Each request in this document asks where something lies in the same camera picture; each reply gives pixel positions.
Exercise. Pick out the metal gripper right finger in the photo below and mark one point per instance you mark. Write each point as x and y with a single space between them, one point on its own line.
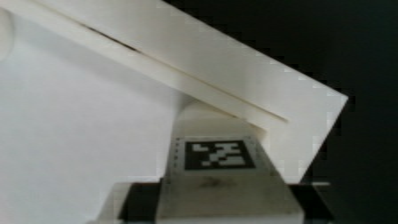
307 192

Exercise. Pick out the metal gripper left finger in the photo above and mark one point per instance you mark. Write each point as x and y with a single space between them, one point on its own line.
129 204

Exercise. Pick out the white table leg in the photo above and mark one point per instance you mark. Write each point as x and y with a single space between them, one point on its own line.
222 187

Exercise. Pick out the white square tabletop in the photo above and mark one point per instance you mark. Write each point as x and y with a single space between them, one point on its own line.
108 63

